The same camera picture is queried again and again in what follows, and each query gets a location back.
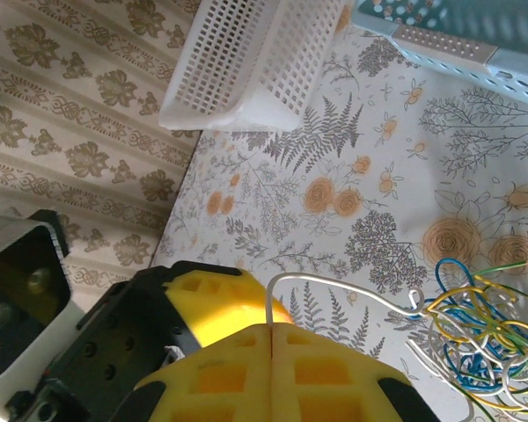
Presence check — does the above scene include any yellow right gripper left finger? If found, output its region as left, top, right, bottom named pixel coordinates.
left=134, top=324, right=273, bottom=422

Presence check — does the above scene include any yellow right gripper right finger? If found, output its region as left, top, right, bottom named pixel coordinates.
left=270, top=324, right=441, bottom=422

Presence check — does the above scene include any bundle of wires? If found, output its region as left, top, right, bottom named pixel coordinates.
left=266, top=273, right=428, bottom=329

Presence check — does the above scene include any blue cable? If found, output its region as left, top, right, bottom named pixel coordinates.
left=439, top=324, right=528, bottom=399
left=434, top=258, right=528, bottom=397

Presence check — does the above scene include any yellow green cable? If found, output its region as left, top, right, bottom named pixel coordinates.
left=424, top=260, right=528, bottom=417
left=424, top=285, right=528, bottom=414

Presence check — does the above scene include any floral print tablecloth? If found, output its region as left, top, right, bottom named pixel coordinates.
left=151, top=17, right=528, bottom=422

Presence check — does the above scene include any white plastic mesh basket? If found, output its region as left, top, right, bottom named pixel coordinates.
left=158, top=0, right=353, bottom=132

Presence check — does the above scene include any light blue perforated basket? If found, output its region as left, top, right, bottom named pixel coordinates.
left=349, top=0, right=528, bottom=105

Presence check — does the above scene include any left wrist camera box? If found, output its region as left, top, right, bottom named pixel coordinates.
left=0, top=209, right=87, bottom=383

